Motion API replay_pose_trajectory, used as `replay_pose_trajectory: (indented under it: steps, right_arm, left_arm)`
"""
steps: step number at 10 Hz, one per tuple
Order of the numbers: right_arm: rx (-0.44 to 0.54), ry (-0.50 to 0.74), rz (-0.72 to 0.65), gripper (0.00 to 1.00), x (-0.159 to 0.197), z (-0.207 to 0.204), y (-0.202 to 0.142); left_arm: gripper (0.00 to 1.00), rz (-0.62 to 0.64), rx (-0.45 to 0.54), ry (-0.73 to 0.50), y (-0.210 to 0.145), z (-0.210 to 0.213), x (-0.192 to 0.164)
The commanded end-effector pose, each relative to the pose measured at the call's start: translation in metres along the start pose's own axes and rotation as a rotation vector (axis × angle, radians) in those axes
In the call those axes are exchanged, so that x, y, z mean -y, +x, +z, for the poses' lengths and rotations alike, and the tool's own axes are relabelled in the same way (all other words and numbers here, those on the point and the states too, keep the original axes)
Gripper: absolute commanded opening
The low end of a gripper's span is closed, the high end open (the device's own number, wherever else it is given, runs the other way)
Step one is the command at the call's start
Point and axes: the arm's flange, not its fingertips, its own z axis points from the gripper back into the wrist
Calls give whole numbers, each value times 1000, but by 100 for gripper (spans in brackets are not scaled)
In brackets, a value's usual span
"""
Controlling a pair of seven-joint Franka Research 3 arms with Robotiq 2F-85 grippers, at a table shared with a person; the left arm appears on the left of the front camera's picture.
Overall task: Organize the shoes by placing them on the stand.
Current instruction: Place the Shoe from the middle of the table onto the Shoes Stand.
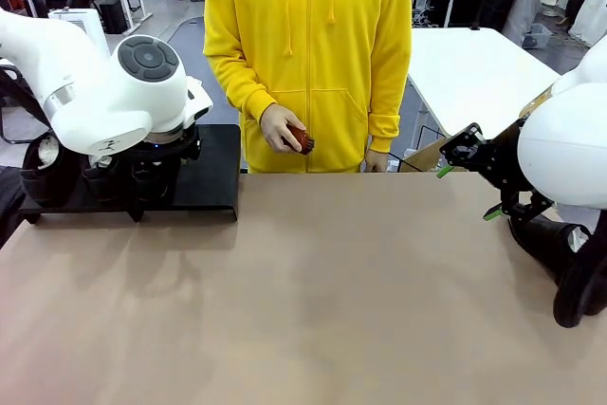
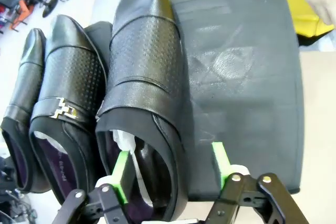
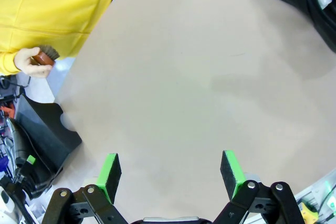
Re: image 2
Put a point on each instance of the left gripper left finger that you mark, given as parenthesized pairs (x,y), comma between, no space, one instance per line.
(123,176)

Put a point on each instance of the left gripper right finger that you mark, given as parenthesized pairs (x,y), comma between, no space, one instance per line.
(221,163)

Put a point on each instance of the white stuffing paper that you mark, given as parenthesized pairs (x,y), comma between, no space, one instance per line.
(123,138)
(42,134)

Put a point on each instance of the black leather buckle shoe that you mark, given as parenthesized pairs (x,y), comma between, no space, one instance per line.
(147,64)
(29,77)
(71,72)

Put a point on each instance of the black round base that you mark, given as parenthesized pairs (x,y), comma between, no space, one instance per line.
(50,7)

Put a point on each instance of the orange metal frame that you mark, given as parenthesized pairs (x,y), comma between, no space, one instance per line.
(23,14)

